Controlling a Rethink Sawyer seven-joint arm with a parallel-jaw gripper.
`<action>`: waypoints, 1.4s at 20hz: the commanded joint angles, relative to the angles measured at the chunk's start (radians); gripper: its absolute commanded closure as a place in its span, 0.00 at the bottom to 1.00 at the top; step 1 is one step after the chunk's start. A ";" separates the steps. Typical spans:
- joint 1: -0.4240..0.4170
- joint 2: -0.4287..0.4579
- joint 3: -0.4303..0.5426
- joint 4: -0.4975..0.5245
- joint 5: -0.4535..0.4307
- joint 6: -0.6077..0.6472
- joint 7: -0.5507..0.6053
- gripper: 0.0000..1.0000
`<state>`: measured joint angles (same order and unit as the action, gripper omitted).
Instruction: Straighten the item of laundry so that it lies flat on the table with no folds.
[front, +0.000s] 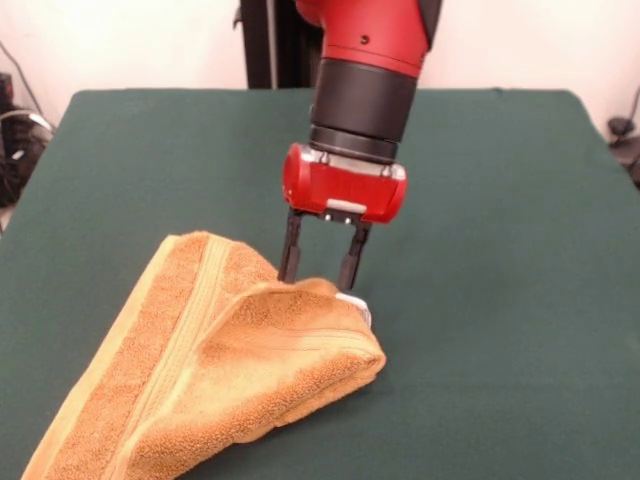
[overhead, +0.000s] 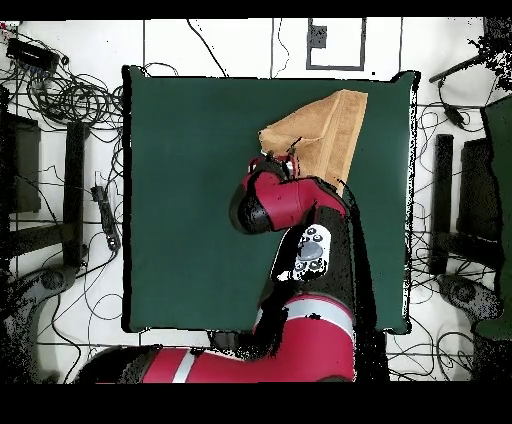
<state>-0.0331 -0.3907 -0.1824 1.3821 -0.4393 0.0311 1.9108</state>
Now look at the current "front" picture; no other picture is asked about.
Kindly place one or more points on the dark stand base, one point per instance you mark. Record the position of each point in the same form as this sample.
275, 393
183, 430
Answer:
20, 160
620, 126

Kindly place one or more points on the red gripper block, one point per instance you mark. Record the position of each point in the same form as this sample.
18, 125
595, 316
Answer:
345, 192

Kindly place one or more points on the dark green table cloth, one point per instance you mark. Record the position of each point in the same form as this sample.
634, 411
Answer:
500, 325

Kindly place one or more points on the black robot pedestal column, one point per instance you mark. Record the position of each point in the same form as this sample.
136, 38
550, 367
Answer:
260, 45

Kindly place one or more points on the tan terry towel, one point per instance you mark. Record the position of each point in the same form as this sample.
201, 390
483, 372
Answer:
250, 360

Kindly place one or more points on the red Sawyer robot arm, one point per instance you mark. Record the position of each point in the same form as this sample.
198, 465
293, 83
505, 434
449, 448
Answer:
370, 75

